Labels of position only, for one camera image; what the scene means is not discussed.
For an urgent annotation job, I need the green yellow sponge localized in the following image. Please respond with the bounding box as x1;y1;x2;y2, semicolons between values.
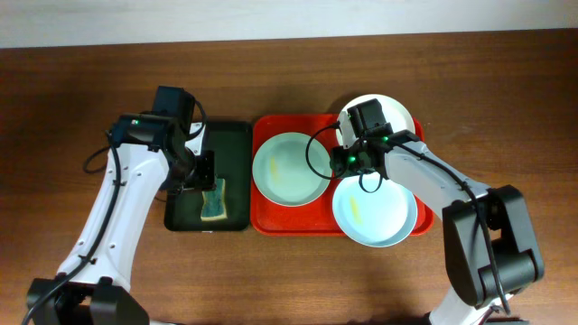
200;179;228;222

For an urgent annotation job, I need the light green plate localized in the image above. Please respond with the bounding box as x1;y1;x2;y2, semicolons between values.
252;132;332;208

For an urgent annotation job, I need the light blue plate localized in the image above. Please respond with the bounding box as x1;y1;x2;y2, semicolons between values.
332;173;418;248

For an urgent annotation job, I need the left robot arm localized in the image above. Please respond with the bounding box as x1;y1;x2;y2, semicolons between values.
23;112;215;325

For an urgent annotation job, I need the white plate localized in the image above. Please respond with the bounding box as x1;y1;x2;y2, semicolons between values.
341;94;415;134

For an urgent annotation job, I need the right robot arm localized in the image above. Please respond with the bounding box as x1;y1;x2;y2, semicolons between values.
331;130;545;324

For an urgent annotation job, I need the dark green tray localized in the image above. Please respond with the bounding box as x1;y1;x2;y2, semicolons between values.
164;121;253;232

